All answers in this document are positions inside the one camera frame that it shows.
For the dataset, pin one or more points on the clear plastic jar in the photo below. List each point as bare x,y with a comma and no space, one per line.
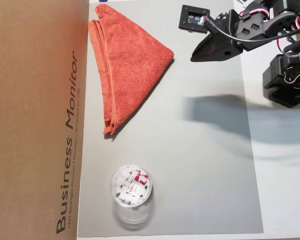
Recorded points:
130,217

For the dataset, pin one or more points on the white eraser cubes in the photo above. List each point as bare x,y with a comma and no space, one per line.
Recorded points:
120,192

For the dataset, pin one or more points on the red labelled eraser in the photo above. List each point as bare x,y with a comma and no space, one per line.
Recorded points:
135,188

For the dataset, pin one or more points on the orange terry towel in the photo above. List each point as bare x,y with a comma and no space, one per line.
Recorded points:
130,62

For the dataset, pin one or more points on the black square wrist camera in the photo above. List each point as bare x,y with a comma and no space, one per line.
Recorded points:
183,25

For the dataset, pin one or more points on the brown cardboard monitor box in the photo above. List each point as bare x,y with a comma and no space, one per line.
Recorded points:
27,112

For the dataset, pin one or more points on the grey table mat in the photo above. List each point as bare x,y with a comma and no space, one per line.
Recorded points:
190,187

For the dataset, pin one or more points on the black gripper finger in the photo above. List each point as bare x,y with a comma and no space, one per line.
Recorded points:
215,52

